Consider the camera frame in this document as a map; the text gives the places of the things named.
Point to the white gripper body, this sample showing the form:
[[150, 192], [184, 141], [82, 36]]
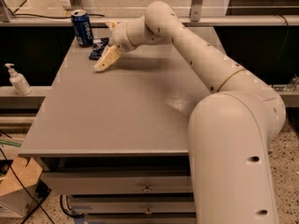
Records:
[[120, 36]]

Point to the blue rxbar blueberry wrapper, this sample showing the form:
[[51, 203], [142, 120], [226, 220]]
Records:
[[99, 45]]

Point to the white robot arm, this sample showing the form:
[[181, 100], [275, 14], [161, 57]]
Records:
[[229, 131]]

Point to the blue pepsi can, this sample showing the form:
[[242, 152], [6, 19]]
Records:
[[82, 26]]

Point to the grey drawer cabinet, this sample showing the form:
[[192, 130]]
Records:
[[133, 117]]

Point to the white pump soap bottle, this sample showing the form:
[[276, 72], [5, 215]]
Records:
[[18, 80]]

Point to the top grey drawer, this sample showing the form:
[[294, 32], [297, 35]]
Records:
[[122, 182]]

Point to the grey drawer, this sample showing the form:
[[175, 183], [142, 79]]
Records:
[[160, 218], [122, 182], [137, 203]]

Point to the middle grey drawer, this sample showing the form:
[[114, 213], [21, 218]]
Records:
[[137, 203]]

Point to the cardboard box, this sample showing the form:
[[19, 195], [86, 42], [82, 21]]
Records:
[[18, 187]]

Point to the bottom grey drawer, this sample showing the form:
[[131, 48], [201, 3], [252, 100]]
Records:
[[160, 218]]

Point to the metal frame rail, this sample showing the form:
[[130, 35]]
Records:
[[259, 20]]

